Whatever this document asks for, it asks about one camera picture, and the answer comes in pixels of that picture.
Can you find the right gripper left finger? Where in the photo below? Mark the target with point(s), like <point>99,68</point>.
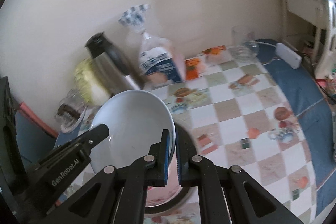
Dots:
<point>117,195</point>

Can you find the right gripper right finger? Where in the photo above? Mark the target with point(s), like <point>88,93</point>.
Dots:
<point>226,195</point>

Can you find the pink floral plate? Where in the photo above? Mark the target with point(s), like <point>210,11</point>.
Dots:
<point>159,195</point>

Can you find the large steel plate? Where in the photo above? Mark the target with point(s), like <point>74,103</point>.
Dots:
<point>172,204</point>

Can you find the pale blue shallow plate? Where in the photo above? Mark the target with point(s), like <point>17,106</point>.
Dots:
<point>135,119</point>

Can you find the checkered patterned tablecloth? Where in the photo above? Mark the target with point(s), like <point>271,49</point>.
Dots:
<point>263,115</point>

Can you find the napa cabbage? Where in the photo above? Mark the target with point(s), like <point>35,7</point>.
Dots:
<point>90,87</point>

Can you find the steel thermos jug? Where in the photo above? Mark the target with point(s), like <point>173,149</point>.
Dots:
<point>112,66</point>

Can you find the orange snack packet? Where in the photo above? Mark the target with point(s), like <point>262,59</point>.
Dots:
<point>216,55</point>
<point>195,68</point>

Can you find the toast bread bag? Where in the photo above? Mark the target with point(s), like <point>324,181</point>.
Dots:
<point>159,61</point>

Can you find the clear glass mug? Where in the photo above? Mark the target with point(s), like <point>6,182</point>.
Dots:
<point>245,46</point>

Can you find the colourful clutter pile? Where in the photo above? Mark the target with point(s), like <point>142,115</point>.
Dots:
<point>327,85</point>

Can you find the white power adapter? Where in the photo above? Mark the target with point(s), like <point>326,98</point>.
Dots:
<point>292,58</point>

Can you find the white plastic chair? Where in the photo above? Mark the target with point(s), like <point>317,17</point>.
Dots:
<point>321,14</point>

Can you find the glass teapot brown handle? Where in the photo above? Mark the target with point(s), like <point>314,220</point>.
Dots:
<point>74,99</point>

